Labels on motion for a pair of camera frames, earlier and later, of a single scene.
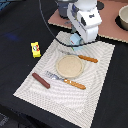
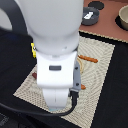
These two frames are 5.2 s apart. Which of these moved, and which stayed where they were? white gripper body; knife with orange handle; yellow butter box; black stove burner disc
Moved: white gripper body
Stayed: black stove burner disc; yellow butter box; knife with orange handle
